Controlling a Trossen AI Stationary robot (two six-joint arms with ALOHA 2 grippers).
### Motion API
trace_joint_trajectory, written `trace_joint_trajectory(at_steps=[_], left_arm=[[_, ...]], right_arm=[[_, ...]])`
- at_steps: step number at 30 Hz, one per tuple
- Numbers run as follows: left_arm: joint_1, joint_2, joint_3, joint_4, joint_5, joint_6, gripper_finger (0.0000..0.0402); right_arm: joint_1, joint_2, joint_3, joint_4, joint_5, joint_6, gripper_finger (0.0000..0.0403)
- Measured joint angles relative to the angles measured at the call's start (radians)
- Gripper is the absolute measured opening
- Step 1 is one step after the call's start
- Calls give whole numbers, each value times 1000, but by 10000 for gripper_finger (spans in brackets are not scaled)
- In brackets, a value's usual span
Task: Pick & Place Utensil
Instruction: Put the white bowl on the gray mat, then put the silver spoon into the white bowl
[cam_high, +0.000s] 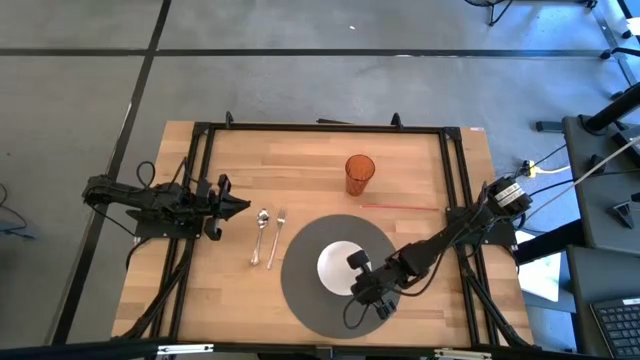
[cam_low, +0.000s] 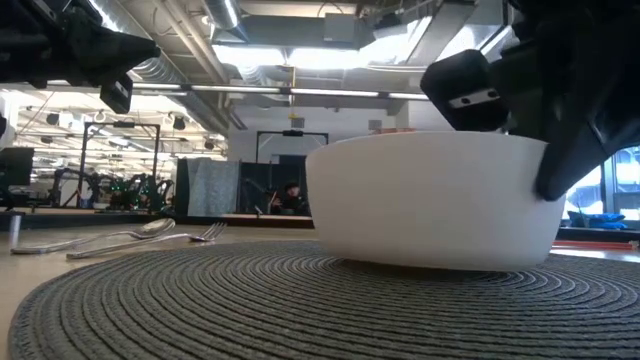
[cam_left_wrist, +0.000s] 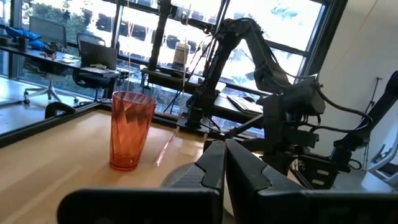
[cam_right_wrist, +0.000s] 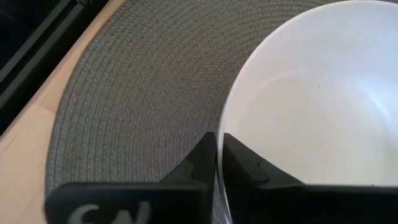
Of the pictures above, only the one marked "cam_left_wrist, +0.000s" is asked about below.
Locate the black aluminium table frame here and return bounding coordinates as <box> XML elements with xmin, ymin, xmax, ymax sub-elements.
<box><xmin>0</xmin><ymin>101</ymin><xmax>265</xmax><ymax>149</ymax></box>

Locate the black frame clamp handle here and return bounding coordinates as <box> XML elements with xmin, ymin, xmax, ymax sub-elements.
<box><xmin>44</xmin><ymin>101</ymin><xmax>77</xmax><ymax>120</ymax></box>

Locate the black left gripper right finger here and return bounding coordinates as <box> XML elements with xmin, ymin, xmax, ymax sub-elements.
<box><xmin>225</xmin><ymin>138</ymin><xmax>398</xmax><ymax>224</ymax></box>

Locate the long dark desk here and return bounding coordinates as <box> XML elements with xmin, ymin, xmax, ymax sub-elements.
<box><xmin>0</xmin><ymin>45</ymin><xmax>122</xmax><ymax>78</ymax></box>

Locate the dark desk with keyboard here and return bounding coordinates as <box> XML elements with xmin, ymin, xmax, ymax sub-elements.
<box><xmin>139</xmin><ymin>67</ymin><xmax>265</xmax><ymax>128</ymax></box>

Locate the blue fabric bag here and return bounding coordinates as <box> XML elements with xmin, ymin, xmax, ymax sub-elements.
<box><xmin>4</xmin><ymin>26</ymin><xmax>43</xmax><ymax>41</ymax></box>
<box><xmin>29</xmin><ymin>39</ymin><xmax>48</xmax><ymax>52</ymax></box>

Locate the white chair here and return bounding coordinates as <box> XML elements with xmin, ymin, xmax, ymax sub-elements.
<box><xmin>360</xmin><ymin>130</ymin><xmax>398</xmax><ymax>193</ymax></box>

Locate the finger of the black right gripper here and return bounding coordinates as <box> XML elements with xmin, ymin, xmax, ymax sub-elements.
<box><xmin>241</xmin><ymin>138</ymin><xmax>300</xmax><ymax>175</ymax></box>
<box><xmin>297</xmin><ymin>153</ymin><xmax>340</xmax><ymax>191</ymax></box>

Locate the black window frame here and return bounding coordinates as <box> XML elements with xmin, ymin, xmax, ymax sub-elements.
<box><xmin>0</xmin><ymin>0</ymin><xmax>349</xmax><ymax>94</ymax></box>

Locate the black monitor pole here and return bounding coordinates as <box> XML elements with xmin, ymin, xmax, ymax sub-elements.
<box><xmin>147</xmin><ymin>0</ymin><xmax>173</xmax><ymax>72</ymax></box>

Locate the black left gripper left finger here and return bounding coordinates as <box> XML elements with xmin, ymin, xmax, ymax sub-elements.
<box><xmin>57</xmin><ymin>139</ymin><xmax>227</xmax><ymax>224</ymax></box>

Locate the red translucent plastic cup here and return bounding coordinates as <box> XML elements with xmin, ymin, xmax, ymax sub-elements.
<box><xmin>109</xmin><ymin>90</ymin><xmax>158</xmax><ymax>172</ymax></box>

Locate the black office chair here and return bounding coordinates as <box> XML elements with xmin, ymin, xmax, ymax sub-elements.
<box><xmin>72</xmin><ymin>32</ymin><xmax>122</xmax><ymax>103</ymax></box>

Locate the grey office chair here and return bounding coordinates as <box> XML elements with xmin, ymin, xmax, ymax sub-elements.
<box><xmin>22</xmin><ymin>15</ymin><xmax>80</xmax><ymax>106</ymax></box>

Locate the grey woven round placemat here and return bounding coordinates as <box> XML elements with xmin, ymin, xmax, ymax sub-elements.
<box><xmin>160</xmin><ymin>161</ymin><xmax>206</xmax><ymax>189</ymax></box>

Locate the white cylindrical container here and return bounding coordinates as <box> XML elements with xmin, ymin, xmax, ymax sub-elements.
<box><xmin>172</xmin><ymin>42</ymin><xmax>192</xmax><ymax>67</ymax></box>

